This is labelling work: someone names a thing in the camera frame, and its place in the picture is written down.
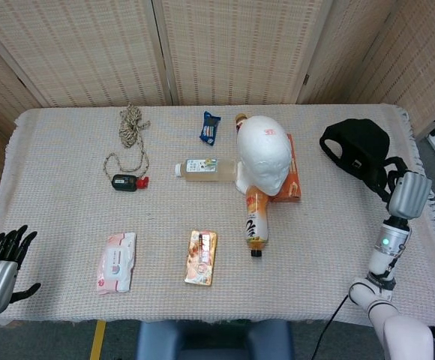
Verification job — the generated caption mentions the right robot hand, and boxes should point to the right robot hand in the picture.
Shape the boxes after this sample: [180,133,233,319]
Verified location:
[367,156,433,220]

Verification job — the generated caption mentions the black baseball cap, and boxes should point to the black baseball cap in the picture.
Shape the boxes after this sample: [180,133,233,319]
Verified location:
[319,118,391,188]

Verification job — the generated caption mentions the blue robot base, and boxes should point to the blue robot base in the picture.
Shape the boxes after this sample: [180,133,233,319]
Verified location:
[136,319,294,360]

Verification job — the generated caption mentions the white foam mannequin head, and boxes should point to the white foam mannequin head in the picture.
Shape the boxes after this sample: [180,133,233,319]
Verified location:
[234,115,292,197]

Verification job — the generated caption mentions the orange box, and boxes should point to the orange box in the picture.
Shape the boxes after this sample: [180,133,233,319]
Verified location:
[269,133,302,203]

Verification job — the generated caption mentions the pink wet wipes pack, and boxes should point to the pink wet wipes pack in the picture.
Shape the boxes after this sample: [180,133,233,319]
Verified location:
[95,232,137,294]

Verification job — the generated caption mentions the orange drink bottle black cap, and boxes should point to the orange drink bottle black cap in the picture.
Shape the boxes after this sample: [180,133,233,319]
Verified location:
[244,184,271,258]

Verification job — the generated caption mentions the small black device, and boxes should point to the small black device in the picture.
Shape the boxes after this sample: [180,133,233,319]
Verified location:
[111,174,138,192]

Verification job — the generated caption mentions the clear tea bottle white cap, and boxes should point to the clear tea bottle white cap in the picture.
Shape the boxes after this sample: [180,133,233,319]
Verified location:
[174,158,238,183]

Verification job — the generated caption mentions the woven table cloth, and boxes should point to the woven table cloth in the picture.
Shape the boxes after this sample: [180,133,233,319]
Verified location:
[0,103,435,327]

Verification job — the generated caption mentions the orange snack packet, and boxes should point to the orange snack packet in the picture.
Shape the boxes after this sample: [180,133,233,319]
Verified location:
[183,229,218,287]

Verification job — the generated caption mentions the blue snack packet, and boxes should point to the blue snack packet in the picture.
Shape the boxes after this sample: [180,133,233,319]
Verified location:
[198,110,222,147]

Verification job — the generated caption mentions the folding bamboo screen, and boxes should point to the folding bamboo screen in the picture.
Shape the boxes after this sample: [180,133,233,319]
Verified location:
[0,0,435,188]

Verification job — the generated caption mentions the black cable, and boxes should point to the black cable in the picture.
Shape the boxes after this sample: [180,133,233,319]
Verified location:
[310,294,350,360]

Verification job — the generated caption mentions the braided rope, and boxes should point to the braided rope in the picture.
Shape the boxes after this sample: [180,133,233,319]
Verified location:
[103,103,152,181]

